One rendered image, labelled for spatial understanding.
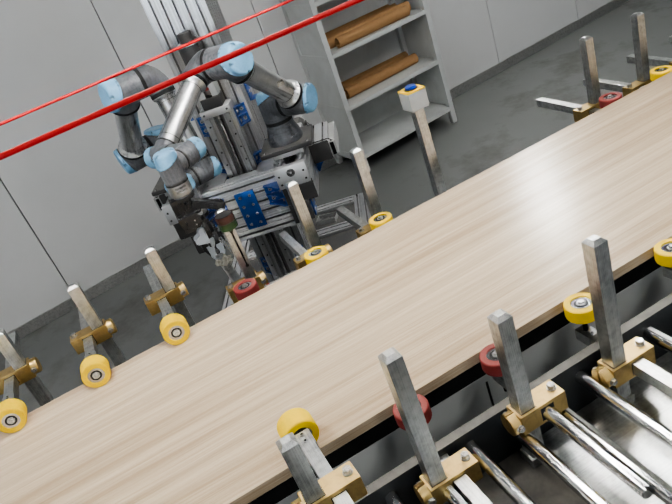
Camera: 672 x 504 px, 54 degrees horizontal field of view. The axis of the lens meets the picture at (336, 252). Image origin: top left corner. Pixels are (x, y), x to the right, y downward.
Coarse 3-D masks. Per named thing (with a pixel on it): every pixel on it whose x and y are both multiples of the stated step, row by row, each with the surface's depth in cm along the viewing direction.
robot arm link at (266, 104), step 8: (256, 96) 270; (264, 96) 267; (264, 104) 268; (272, 104) 267; (264, 112) 271; (272, 112) 269; (280, 112) 268; (264, 120) 275; (272, 120) 272; (280, 120) 272
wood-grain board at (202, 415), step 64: (576, 128) 231; (640, 128) 216; (448, 192) 222; (512, 192) 208; (576, 192) 195; (640, 192) 184; (384, 256) 200; (448, 256) 189; (512, 256) 178; (576, 256) 169; (640, 256) 161; (256, 320) 193; (320, 320) 182; (384, 320) 173; (448, 320) 164; (128, 384) 187; (192, 384) 176; (256, 384) 167; (320, 384) 159; (384, 384) 152; (0, 448) 180; (64, 448) 171; (128, 448) 162; (192, 448) 155; (256, 448) 148; (320, 448) 141
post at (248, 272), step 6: (216, 210) 212; (222, 210) 211; (228, 234) 214; (234, 234) 215; (228, 240) 214; (234, 240) 215; (234, 246) 216; (240, 246) 217; (234, 252) 217; (240, 258) 218; (246, 258) 219; (240, 264) 219; (246, 270) 221; (252, 270) 221; (246, 276) 221; (252, 276) 222
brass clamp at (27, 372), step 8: (32, 360) 203; (8, 368) 203; (24, 368) 201; (32, 368) 202; (40, 368) 204; (0, 376) 200; (8, 376) 200; (16, 376) 201; (24, 376) 202; (32, 376) 203; (0, 384) 200; (0, 392) 200
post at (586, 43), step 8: (584, 40) 245; (592, 40) 246; (584, 48) 247; (592, 48) 247; (584, 56) 249; (592, 56) 248; (584, 64) 251; (592, 64) 250; (584, 72) 253; (592, 72) 251; (592, 80) 252; (592, 88) 253; (592, 96) 255
